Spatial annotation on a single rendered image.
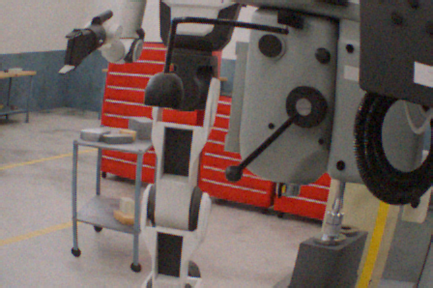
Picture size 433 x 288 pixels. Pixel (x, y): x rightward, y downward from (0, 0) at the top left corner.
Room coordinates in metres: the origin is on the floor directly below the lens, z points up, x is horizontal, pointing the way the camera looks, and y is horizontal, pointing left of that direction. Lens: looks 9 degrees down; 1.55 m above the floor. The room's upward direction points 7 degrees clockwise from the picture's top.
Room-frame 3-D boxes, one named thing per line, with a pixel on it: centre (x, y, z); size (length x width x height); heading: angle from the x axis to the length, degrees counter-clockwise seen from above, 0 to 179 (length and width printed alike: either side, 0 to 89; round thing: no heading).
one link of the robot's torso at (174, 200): (2.05, 0.10, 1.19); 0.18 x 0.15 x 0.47; 84
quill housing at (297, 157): (1.25, -0.14, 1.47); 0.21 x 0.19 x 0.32; 156
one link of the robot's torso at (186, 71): (2.12, 0.09, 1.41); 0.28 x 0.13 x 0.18; 174
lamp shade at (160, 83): (1.25, 0.10, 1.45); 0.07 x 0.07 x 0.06
